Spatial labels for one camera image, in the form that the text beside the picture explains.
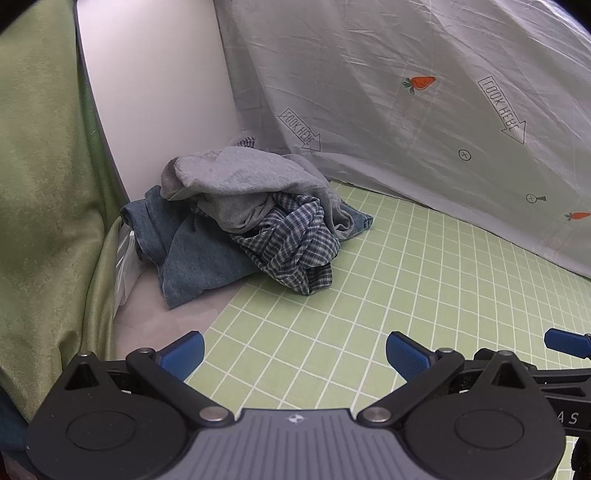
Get grey carrot printed sheet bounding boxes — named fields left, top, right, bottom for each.
left=212, top=0, right=591, bottom=280

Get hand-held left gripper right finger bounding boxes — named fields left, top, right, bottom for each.
left=357, top=330, right=541, bottom=428

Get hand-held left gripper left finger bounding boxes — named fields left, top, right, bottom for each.
left=60, top=330, right=233, bottom=428

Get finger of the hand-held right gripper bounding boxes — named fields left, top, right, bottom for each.
left=531, top=328, right=591, bottom=393

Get dark teal cloth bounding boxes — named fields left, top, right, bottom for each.
left=0, top=388, right=32, bottom=455

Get blue plaid shirt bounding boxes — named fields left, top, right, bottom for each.
left=191, top=136, right=341, bottom=296

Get green curtain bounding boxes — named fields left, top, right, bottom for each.
left=0, top=0, right=123, bottom=423

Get blue denim jeans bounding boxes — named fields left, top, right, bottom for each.
left=120, top=185, right=375, bottom=310

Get grey zip hoodie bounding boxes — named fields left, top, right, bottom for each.
left=159, top=145, right=354, bottom=241

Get clear plastic bag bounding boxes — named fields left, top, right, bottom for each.
left=112, top=226, right=145, bottom=311

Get green grid mat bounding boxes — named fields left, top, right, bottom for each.
left=185, top=178, right=591, bottom=480

